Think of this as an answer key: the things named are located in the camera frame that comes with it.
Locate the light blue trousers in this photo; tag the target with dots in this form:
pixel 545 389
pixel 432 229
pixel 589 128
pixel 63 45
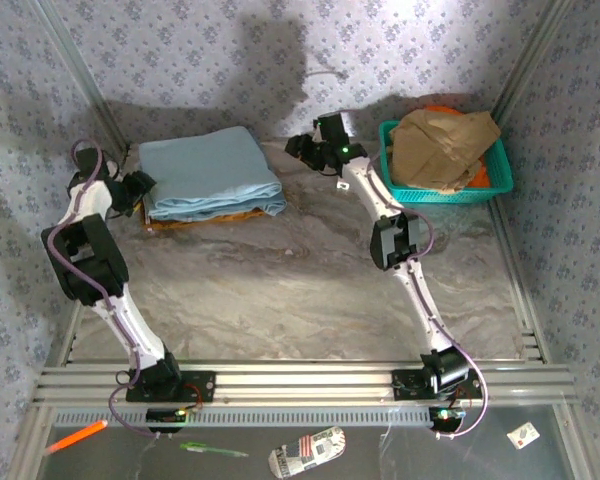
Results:
pixel 205 170

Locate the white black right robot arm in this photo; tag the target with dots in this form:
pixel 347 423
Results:
pixel 420 295

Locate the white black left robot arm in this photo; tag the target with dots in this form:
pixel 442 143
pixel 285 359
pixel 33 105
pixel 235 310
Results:
pixel 130 325

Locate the crumpled tan trousers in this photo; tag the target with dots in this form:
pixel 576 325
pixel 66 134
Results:
pixel 440 145

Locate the teal plastic basket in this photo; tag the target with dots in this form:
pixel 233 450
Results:
pixel 430 196

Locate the black control board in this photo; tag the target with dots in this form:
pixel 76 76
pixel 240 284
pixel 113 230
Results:
pixel 447 415
pixel 167 416

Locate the orange marker pen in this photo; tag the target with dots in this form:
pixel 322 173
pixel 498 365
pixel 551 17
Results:
pixel 80 435

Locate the green pen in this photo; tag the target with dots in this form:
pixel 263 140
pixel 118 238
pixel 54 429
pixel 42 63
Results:
pixel 205 449

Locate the small white card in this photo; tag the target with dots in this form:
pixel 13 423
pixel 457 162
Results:
pixel 524 435

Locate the small white plastic bracket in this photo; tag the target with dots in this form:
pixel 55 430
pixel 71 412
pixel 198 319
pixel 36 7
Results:
pixel 342 186

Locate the aluminium frame post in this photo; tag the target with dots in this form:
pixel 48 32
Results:
pixel 529 60
pixel 76 65

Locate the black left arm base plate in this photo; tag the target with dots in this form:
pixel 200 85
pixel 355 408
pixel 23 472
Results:
pixel 205 387

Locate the aluminium side rail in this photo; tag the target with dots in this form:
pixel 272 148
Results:
pixel 30 440
pixel 513 260

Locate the aluminium mounting rail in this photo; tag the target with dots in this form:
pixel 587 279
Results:
pixel 305 387

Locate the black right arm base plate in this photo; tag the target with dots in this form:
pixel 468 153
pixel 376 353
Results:
pixel 405 385

